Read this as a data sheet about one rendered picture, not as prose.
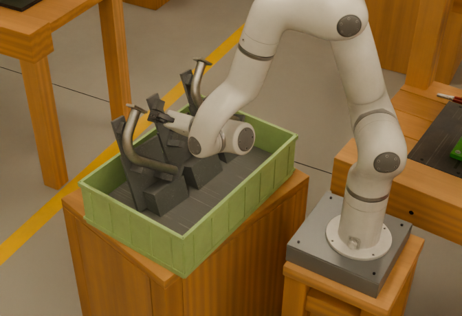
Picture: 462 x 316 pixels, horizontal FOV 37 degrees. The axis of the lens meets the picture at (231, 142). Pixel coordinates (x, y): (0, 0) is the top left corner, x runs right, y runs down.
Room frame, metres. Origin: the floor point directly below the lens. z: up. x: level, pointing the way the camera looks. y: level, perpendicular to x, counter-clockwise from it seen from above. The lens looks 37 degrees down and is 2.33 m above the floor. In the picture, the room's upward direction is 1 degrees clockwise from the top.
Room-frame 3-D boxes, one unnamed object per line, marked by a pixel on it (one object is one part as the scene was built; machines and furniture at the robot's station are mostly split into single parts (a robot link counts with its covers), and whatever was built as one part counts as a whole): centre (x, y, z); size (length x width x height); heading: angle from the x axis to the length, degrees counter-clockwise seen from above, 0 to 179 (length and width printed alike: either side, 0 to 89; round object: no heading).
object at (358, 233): (1.43, -0.38, 1.00); 0.19 x 0.19 x 0.18
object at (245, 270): (1.78, 0.14, 0.39); 0.68 x 0.52 x 0.79; 137
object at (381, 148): (1.40, -0.38, 1.22); 0.19 x 0.12 x 0.24; 1
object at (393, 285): (1.42, -0.37, 0.83); 0.32 x 0.32 x 0.04; 60
